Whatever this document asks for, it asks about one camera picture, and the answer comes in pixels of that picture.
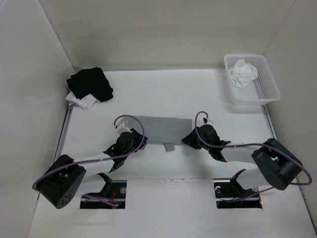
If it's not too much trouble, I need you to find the grey tank top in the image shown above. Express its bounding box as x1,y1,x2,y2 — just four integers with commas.
125,116,193,152

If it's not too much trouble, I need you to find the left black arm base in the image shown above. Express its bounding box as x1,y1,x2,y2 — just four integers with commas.
78,173,127,209

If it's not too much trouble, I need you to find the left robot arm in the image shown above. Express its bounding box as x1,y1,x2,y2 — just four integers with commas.
32,129,148,209

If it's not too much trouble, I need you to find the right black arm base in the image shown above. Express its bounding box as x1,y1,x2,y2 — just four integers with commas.
213,169,262,209

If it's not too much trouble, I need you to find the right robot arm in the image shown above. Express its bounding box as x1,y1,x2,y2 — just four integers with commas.
182,124,302,196

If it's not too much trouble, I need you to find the folded white tank top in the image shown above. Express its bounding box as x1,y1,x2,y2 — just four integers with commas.
65,91,99,109

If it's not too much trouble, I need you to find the folded black tank top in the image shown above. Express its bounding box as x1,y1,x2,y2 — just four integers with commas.
66,67,113,102

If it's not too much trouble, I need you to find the crumpled white tank top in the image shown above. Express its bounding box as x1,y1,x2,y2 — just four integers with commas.
229,59,258,88

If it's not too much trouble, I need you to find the white plastic basket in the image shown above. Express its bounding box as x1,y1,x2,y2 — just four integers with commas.
223,54,281,106

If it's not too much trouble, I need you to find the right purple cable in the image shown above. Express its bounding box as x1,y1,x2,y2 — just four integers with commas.
194,111,313,201

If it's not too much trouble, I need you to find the purple cable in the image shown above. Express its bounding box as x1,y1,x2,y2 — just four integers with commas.
32,114,147,207
194,111,313,201

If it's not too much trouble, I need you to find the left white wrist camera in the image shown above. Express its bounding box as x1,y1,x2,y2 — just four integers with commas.
115,120,131,135

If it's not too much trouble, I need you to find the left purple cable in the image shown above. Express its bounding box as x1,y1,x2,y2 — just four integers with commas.
32,114,147,207

